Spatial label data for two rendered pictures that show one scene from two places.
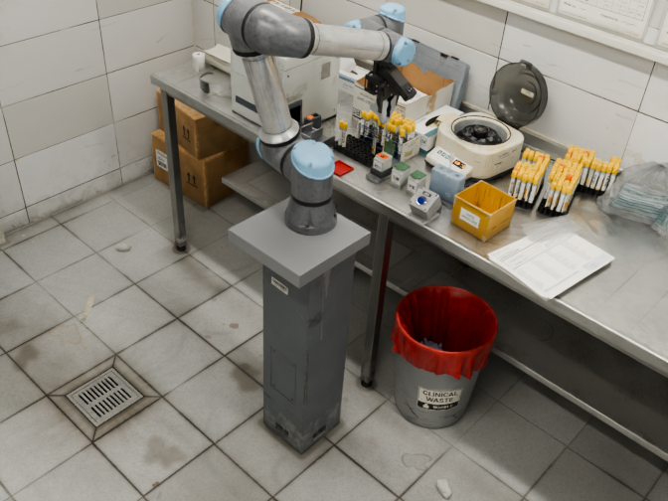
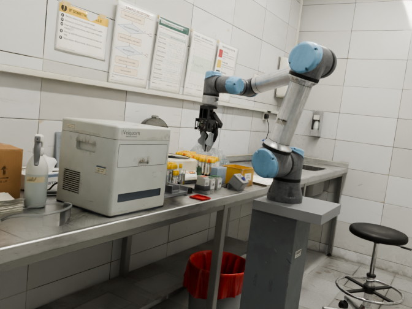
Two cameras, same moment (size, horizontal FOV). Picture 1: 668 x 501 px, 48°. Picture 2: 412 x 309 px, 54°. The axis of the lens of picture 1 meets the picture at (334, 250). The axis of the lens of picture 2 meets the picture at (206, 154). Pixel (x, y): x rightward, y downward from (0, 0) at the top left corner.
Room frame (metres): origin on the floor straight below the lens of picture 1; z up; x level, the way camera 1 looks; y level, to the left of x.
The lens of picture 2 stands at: (2.34, 1.70, 1.25)
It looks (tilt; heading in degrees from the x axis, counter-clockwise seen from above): 6 degrees down; 261
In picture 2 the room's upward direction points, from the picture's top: 7 degrees clockwise
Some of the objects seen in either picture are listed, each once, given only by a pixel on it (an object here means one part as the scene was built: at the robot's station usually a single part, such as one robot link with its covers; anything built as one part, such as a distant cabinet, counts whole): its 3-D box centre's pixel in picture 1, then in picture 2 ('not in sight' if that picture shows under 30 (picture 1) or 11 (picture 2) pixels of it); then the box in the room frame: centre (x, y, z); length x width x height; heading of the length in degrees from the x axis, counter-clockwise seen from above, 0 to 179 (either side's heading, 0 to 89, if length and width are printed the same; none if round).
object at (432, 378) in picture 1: (436, 359); (213, 299); (1.89, -0.40, 0.22); 0.38 x 0.37 x 0.44; 49
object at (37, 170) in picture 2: not in sight; (37, 170); (2.69, 0.34, 1.00); 0.09 x 0.08 x 0.24; 139
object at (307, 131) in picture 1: (306, 131); (166, 190); (2.25, 0.12, 0.92); 0.21 x 0.07 x 0.05; 49
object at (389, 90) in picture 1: (384, 75); (207, 118); (2.08, -0.11, 1.22); 0.09 x 0.08 x 0.12; 48
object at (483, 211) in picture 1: (482, 211); (237, 175); (1.84, -0.44, 0.93); 0.13 x 0.13 x 0.10; 46
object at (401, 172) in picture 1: (401, 175); (208, 183); (2.03, -0.20, 0.91); 0.05 x 0.04 x 0.07; 139
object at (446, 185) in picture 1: (446, 185); (217, 176); (1.96, -0.34, 0.92); 0.10 x 0.07 x 0.10; 51
